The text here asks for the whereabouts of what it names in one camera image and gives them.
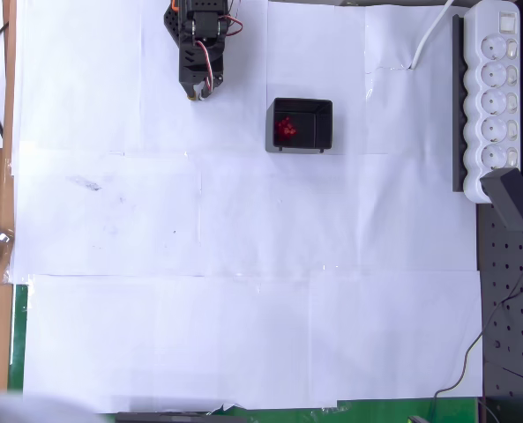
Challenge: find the grey rounded object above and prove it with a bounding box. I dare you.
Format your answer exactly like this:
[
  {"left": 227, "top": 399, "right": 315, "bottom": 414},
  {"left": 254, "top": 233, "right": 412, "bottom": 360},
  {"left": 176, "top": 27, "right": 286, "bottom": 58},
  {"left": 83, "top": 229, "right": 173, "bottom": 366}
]
[{"left": 0, "top": 376, "right": 99, "bottom": 423}]

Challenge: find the white power cable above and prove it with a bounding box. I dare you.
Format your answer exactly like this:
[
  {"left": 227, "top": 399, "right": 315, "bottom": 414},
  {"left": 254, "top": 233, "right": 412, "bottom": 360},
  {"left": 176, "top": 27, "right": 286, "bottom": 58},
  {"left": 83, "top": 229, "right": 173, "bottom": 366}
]
[{"left": 409, "top": 0, "right": 457, "bottom": 71}]

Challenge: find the black power adapter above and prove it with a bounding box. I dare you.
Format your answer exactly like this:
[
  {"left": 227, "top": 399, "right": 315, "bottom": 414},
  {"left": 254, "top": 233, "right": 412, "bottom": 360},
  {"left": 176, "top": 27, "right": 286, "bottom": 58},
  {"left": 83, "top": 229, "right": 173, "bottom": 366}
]
[{"left": 480, "top": 167, "right": 523, "bottom": 234}]

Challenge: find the black open box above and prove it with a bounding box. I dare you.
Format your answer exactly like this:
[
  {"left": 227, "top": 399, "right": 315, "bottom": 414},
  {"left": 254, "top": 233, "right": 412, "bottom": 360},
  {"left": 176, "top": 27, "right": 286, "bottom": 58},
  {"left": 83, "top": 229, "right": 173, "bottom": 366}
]
[{"left": 265, "top": 97, "right": 334, "bottom": 154}]

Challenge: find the white paper table cover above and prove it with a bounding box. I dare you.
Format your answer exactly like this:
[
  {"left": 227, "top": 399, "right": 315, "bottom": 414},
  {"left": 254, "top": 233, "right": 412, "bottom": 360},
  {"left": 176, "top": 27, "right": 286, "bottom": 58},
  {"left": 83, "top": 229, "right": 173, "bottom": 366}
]
[{"left": 8, "top": 0, "right": 485, "bottom": 414}]

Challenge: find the green cutting mat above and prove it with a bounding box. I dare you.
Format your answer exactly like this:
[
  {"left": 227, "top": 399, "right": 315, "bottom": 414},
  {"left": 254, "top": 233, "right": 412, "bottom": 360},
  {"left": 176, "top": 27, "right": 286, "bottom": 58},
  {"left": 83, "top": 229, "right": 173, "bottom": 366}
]
[{"left": 8, "top": 284, "right": 481, "bottom": 423}]

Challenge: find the thin black adapter cable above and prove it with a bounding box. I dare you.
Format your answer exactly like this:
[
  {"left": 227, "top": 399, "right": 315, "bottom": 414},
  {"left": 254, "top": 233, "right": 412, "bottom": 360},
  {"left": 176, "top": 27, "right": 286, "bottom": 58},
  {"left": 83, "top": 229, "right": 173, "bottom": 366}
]
[{"left": 428, "top": 229, "right": 523, "bottom": 423}]

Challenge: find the white power strip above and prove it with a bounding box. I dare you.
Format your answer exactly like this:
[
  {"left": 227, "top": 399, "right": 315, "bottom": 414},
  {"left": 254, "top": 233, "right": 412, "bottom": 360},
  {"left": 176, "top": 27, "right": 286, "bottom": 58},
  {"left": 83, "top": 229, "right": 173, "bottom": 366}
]
[{"left": 462, "top": 0, "right": 521, "bottom": 204}]

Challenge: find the black pegboard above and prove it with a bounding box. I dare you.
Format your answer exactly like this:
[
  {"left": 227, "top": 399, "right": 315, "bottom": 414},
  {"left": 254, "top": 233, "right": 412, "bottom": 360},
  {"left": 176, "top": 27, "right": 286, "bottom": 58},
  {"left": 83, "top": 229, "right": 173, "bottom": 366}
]
[{"left": 475, "top": 0, "right": 523, "bottom": 423}]

